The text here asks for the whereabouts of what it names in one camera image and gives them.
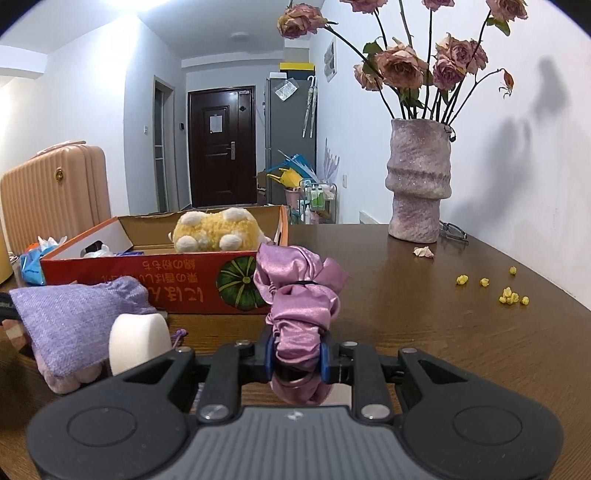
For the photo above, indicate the scattered yellow flower buds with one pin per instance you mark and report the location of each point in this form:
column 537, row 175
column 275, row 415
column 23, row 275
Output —
column 508, row 296

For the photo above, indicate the yellow and black box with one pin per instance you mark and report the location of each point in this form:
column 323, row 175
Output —
column 296, row 69

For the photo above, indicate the grey refrigerator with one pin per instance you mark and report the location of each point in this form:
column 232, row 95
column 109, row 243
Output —
column 286, row 134

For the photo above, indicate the wall poster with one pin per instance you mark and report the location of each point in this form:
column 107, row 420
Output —
column 330, row 60

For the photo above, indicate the dark brown entrance door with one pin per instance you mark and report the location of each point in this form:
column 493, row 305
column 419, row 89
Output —
column 207, row 175

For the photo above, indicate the clear plastic bag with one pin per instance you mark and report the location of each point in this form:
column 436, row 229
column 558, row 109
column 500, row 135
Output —
column 286, row 89

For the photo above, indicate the metal rack cart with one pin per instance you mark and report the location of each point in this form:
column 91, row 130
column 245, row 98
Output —
column 318, row 198

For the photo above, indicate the dried pink rose bouquet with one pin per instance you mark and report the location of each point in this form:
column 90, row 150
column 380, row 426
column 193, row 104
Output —
column 399, row 64

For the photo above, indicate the red pumpkin print cardboard box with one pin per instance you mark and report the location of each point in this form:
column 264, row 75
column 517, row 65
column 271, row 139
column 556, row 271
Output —
column 184, row 281

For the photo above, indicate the purple feather decoration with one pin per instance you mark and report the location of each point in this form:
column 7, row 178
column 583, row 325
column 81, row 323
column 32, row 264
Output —
column 331, row 161

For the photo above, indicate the light blue plastic bag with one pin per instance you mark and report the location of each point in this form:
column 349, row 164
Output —
column 34, row 267

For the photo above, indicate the yellow watering can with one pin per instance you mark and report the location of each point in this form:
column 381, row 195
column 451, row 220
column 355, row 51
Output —
column 288, row 177

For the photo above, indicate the white flat board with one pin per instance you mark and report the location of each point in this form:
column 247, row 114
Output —
column 369, row 218

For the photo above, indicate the lilac fluffy ribbed cloth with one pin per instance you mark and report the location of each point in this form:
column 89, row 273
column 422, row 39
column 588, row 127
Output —
column 69, row 381

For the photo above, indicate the white folded umbrella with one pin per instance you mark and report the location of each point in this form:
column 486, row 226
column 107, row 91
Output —
column 308, row 106
column 315, row 106

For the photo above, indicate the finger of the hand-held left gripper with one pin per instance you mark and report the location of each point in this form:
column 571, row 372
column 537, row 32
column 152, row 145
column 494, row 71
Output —
column 5, row 307

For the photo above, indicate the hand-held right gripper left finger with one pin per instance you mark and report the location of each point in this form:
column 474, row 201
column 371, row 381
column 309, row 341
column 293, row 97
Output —
column 268, row 362

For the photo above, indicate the fallen pink petal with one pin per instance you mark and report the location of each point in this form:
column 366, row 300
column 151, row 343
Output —
column 423, row 252

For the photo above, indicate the pink ribbed suitcase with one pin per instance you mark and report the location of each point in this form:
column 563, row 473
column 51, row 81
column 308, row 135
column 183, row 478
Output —
column 55, row 203

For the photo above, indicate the white round sponge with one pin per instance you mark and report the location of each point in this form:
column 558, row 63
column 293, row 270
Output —
column 136, row 341

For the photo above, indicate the white paper notice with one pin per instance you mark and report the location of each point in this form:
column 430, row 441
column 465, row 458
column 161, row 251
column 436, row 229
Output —
column 215, row 123

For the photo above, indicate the blue folded bag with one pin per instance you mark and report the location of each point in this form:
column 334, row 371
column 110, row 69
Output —
column 302, row 164

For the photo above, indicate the brown cardboard box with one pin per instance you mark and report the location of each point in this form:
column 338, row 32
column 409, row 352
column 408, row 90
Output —
column 264, row 187

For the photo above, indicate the yellow plastic bin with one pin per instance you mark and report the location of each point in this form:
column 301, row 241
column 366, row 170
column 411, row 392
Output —
column 4, row 258

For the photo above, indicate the pink plastic basket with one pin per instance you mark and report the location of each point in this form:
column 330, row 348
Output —
column 292, row 197

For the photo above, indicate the black eyeglasses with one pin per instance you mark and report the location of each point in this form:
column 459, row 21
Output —
column 455, row 230

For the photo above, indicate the pink textured vase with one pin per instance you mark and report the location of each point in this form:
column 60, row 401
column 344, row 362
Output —
column 415, row 184

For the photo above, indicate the round ceiling light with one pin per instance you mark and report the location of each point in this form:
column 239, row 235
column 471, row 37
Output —
column 239, row 36

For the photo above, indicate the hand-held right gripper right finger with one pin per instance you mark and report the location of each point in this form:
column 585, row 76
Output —
column 326, row 364

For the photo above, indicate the yellow plush toy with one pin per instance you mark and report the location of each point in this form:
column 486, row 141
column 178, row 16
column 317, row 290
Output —
column 217, row 230

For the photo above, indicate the purple satin scrunchie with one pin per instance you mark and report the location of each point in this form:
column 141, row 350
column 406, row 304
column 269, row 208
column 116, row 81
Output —
column 300, row 309

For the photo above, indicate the grey interior door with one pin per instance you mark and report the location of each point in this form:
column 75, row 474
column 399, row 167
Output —
column 161, row 152

